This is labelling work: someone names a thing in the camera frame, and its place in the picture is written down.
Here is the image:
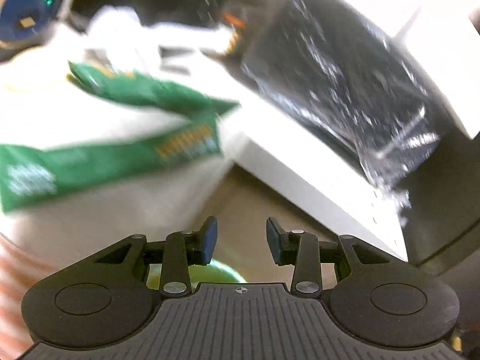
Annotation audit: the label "small green snack wrapper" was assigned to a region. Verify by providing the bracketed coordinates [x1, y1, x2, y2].
[68, 62, 239, 118]

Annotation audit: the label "long green snack wrapper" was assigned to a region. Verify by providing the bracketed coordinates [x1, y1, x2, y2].
[0, 117, 226, 215]

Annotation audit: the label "clear plastic bag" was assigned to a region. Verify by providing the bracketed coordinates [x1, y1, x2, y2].
[85, 6, 231, 74]

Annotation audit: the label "green trash bin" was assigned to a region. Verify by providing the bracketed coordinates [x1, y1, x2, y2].
[146, 259, 247, 289]

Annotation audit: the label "wooden cabinet door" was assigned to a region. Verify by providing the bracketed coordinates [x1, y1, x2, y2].
[187, 164, 376, 290]

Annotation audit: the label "garlic cloves in bag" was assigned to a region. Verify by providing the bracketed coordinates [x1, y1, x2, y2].
[373, 189, 412, 228]

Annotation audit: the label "pink striped towel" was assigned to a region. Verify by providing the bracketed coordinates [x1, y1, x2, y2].
[0, 235, 55, 359]

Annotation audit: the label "black microwave oven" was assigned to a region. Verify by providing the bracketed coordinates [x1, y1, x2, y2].
[242, 0, 448, 189]

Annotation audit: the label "sauce jar orange lid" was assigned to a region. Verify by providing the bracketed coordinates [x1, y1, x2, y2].
[221, 10, 247, 55]

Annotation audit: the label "white styrofoam box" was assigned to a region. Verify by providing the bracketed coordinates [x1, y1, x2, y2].
[344, 0, 479, 139]

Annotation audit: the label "blue small rice cooker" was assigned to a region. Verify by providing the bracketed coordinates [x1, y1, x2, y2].
[1, 0, 63, 50]

